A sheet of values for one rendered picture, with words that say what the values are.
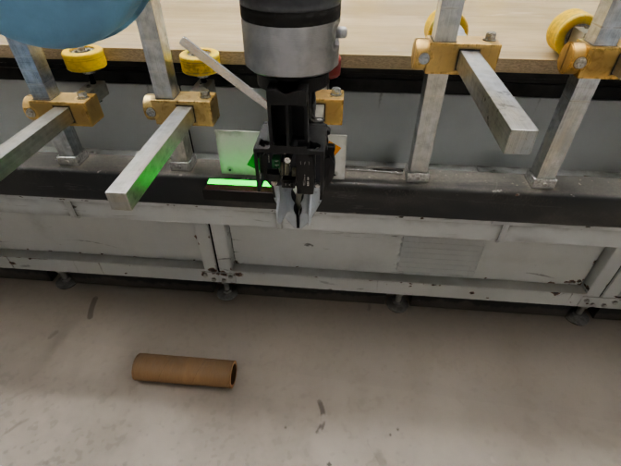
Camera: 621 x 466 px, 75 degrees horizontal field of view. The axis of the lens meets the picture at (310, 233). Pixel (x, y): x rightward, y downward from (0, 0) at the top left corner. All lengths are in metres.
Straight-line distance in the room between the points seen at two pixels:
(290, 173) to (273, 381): 0.97
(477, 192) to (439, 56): 0.28
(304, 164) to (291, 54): 0.11
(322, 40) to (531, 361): 1.32
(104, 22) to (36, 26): 0.03
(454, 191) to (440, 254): 0.51
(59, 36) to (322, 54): 0.21
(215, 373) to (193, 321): 0.29
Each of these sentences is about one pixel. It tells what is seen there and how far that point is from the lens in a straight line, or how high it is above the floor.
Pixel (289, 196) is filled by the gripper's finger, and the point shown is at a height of 0.87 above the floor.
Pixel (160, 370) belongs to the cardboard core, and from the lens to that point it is 1.34.
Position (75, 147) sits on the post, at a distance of 1.02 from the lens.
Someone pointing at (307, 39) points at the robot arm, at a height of 1.06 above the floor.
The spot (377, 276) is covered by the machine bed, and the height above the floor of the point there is 0.17.
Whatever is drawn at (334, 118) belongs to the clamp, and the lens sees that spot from 0.78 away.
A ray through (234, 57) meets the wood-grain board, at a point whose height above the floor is 0.89.
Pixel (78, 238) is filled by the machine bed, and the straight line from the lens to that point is 1.60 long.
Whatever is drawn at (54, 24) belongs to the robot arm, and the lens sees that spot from 0.24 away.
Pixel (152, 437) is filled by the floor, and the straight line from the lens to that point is 1.33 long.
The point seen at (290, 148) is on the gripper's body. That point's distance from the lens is 0.40.
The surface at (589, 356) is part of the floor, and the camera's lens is 1.65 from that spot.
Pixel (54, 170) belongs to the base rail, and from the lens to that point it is 1.04.
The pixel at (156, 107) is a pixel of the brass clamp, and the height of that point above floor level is 0.84.
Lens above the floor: 1.16
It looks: 40 degrees down
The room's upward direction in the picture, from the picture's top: straight up
